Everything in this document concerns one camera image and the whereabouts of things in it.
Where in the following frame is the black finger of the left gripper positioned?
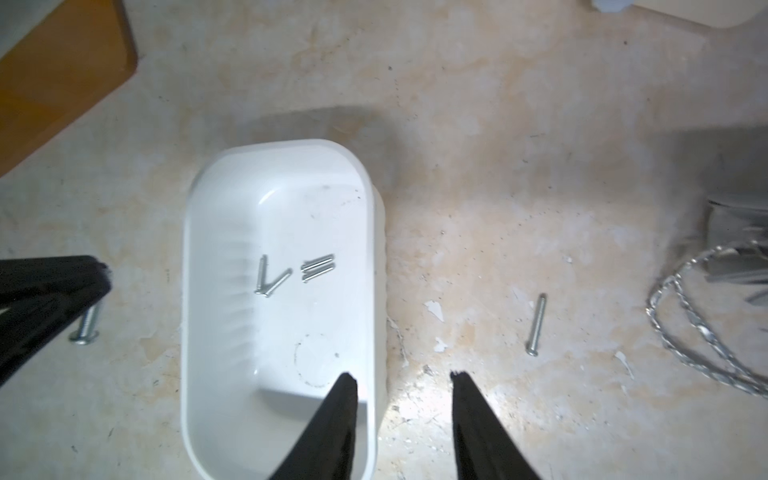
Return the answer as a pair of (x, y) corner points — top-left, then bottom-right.
(1, 256), (112, 383)

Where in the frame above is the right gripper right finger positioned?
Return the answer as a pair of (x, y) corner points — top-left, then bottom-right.
(450, 371), (539, 479)

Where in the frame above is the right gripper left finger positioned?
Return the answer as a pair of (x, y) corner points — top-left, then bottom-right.
(270, 372), (358, 480)

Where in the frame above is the silver screw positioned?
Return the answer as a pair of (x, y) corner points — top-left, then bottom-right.
(302, 263), (335, 283)
(526, 293), (548, 357)
(68, 300), (104, 346)
(301, 254), (335, 271)
(255, 254), (268, 295)
(262, 268), (293, 298)

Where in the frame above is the white plastic storage box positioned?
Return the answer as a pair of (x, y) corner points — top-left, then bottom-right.
(181, 139), (387, 479)

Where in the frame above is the silver clutch purse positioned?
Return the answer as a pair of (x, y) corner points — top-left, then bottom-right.
(706, 193), (767, 306)

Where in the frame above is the small blue-topped drawer cabinet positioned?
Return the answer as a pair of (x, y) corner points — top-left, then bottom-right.
(590, 0), (767, 29)

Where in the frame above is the silver purse chain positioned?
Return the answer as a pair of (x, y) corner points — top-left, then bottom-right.
(645, 239), (768, 398)

